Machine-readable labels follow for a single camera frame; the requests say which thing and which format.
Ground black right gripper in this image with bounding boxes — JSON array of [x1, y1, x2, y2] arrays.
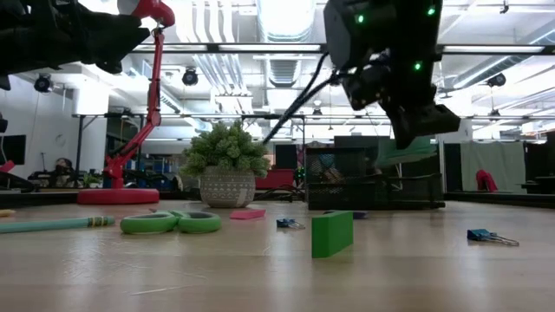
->
[[340, 47, 461, 151]]

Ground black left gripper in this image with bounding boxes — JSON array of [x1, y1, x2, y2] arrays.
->
[[42, 0, 152, 75]]

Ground blue binder clip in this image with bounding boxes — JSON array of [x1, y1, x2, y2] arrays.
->
[[467, 228, 520, 247], [276, 218, 306, 231]]

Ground green eraser block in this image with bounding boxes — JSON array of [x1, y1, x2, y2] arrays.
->
[[310, 210, 355, 260]]

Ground green-handled scissors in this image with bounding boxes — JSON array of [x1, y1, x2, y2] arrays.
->
[[120, 210, 223, 236]]

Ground teal pencil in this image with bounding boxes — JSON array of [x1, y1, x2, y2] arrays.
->
[[0, 215, 116, 235]]

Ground black mesh desk organizer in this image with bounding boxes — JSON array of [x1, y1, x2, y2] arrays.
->
[[304, 146, 447, 211]]

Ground red chair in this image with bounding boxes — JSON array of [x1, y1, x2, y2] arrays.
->
[[475, 169, 499, 192]]

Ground person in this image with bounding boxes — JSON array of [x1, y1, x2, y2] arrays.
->
[[54, 157, 75, 178]]

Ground black monitor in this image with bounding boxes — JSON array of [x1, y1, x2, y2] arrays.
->
[[0, 133, 27, 166]]

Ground red storage bin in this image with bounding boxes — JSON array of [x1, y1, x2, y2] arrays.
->
[[255, 169, 297, 191]]

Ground red desk lamp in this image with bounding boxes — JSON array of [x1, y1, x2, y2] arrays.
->
[[76, 0, 177, 205]]

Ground green plant in patterned pot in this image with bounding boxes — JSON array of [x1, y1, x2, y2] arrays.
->
[[180, 120, 272, 209]]

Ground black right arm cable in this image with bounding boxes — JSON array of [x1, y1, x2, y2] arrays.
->
[[262, 51, 348, 145]]

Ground black aluminium table frame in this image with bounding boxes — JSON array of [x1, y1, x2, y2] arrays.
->
[[0, 188, 555, 209]]

